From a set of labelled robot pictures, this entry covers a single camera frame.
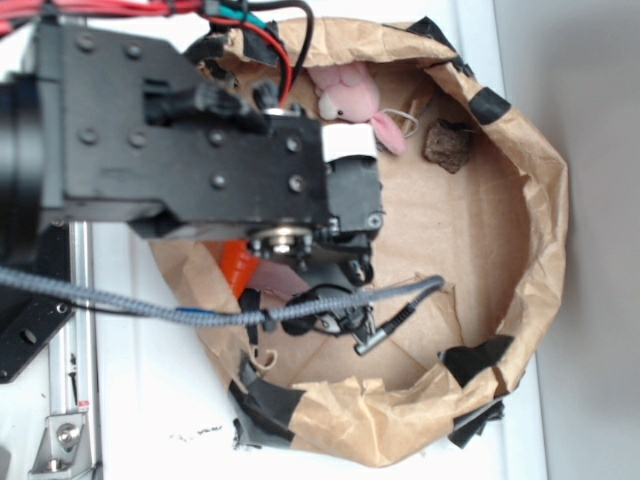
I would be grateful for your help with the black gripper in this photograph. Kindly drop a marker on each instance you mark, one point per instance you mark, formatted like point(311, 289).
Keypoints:
point(295, 190)

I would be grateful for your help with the orange plastic toy carrot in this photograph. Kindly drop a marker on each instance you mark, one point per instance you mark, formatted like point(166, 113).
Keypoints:
point(237, 265)

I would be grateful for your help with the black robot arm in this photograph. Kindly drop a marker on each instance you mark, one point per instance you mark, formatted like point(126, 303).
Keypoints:
point(106, 127)

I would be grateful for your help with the pink plush bunny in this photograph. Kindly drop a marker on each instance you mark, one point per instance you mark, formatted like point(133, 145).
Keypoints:
point(349, 93)

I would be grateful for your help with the brown rock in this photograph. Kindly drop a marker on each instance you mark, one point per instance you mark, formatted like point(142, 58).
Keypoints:
point(448, 144)

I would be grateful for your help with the crumpled brown paper bag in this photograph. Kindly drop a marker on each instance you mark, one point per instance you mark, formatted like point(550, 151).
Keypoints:
point(495, 231)

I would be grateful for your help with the aluminium extrusion rail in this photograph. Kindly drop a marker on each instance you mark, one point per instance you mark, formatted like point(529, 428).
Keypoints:
point(70, 446)

